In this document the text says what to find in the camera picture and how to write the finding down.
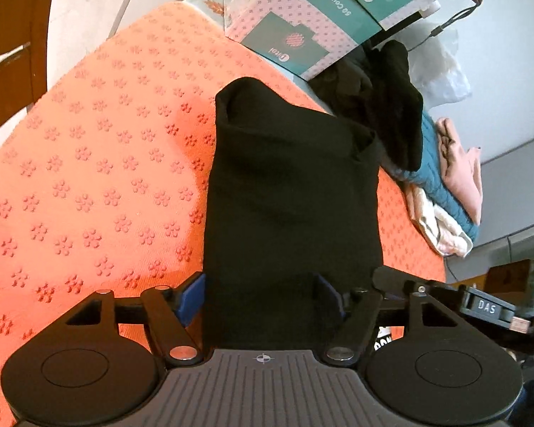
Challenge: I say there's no black sweater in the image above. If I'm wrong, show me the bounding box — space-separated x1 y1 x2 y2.
203 77 383 350

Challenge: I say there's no wooden chair left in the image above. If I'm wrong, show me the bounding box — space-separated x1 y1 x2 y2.
0 0 52 127

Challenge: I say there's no clear plastic bag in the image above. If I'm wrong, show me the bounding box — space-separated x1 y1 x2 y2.
388 20 472 112

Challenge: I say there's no lower teal pink carton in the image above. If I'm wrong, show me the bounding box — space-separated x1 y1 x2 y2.
225 0 381 80

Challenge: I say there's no black folded clothes pile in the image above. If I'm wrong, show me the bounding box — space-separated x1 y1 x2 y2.
309 41 423 172

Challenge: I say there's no pink folded garment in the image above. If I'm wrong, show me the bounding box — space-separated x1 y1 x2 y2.
435 118 483 226

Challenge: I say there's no teal knitted sweater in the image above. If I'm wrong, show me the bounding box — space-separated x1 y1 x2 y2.
381 112 478 241

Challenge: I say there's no orange flower-pattern table mat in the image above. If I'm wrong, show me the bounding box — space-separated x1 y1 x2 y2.
0 0 448 427

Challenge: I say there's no white quilted jacket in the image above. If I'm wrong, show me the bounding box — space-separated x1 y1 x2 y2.
404 184 473 257

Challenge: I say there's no grey charging cable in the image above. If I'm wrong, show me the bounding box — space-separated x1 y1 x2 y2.
404 0 482 54

